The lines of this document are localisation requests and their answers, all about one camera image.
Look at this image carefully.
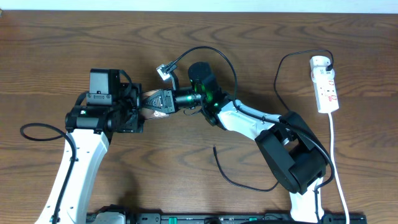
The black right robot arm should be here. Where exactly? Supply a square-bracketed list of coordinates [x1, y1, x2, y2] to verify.
[142, 62, 331, 223]

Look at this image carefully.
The white USB charger adapter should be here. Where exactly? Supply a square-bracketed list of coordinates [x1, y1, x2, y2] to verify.
[310, 55, 335, 83]

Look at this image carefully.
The white power strip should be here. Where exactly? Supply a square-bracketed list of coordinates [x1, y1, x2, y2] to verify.
[313, 79, 339, 114]

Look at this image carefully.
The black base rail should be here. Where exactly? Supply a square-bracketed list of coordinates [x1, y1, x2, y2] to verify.
[86, 205, 368, 224]

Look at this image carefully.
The white power strip cord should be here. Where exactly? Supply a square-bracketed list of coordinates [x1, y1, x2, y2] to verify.
[327, 112, 351, 224]

